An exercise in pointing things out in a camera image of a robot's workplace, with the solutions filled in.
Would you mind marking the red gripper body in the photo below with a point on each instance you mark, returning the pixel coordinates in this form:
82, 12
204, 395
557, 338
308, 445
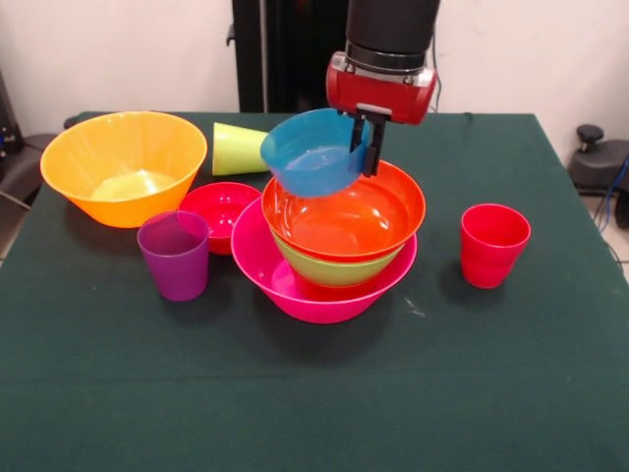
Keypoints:
383, 96

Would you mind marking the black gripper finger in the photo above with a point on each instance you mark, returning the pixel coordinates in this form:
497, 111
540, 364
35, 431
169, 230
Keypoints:
374, 147
360, 130

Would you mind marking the blue bowl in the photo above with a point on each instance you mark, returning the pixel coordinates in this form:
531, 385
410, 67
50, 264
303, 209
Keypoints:
309, 172

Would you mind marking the wide red-orange bowl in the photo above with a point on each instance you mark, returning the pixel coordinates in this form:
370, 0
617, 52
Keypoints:
373, 221

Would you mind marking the green cup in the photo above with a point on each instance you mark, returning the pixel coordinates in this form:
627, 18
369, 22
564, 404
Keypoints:
236, 150

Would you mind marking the green bowl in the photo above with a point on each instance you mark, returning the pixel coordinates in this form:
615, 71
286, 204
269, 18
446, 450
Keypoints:
339, 273

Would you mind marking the purple cup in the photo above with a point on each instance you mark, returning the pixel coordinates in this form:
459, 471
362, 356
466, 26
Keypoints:
179, 275

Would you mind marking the large orange bowl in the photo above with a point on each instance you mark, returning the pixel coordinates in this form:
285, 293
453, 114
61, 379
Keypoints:
98, 147

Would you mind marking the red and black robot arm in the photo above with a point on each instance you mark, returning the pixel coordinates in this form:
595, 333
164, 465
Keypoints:
388, 24

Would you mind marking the small crimson bowl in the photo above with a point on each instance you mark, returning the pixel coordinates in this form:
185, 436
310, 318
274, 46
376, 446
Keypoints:
221, 206

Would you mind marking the crimson cup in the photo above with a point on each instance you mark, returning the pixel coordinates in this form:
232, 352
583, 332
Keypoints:
491, 260

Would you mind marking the large pink bowl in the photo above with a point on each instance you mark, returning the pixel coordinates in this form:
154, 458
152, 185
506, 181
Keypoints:
250, 265

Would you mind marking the dark green tablecloth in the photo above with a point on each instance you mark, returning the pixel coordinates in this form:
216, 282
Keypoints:
295, 403

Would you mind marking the black computer case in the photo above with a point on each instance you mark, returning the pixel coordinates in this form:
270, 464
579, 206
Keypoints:
7, 123

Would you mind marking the black pedestal leg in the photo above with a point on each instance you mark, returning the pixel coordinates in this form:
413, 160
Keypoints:
599, 162

